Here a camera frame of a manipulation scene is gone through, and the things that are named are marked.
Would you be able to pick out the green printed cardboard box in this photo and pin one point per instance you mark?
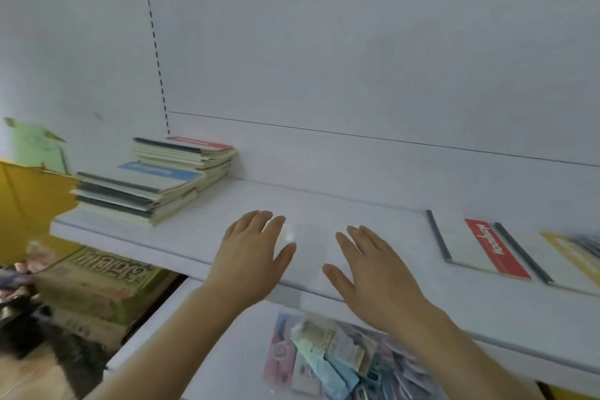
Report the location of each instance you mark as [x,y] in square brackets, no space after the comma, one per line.
[103,282]

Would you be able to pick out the black basket of items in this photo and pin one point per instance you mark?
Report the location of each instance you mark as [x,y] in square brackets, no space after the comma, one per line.
[16,287]

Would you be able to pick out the person's right forearm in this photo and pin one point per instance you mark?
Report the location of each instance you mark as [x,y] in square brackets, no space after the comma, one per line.
[468,362]

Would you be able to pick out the heap of small packets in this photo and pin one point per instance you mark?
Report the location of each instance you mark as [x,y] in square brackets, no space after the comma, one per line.
[328,353]

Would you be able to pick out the stack of notebooks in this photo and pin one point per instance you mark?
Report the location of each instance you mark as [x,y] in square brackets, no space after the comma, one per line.
[187,156]

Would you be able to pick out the pink packets bundle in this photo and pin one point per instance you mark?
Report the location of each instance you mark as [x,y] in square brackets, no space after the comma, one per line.
[590,247]

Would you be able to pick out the red-striped white notebook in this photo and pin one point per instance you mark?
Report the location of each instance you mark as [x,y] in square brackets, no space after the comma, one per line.
[468,245]

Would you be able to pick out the green paper sign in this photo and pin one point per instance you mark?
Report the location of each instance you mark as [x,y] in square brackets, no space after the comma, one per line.
[37,146]

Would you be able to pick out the person's left hand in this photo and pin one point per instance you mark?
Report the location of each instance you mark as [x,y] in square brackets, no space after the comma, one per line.
[248,264]

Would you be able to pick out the person's left forearm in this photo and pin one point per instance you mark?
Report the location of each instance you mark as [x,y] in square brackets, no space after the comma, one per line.
[173,348]

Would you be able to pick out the white slotted shelf upright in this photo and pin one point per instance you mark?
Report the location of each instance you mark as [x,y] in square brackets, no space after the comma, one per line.
[159,71]

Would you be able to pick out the person's right hand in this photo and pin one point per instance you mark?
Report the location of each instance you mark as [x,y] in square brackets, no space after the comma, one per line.
[379,287]

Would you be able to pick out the yellow-striped white notebook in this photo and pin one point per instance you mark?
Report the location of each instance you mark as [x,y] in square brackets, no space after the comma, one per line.
[553,264]

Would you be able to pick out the white shelf back panel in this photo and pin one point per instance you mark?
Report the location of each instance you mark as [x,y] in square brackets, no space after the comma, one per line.
[375,62]

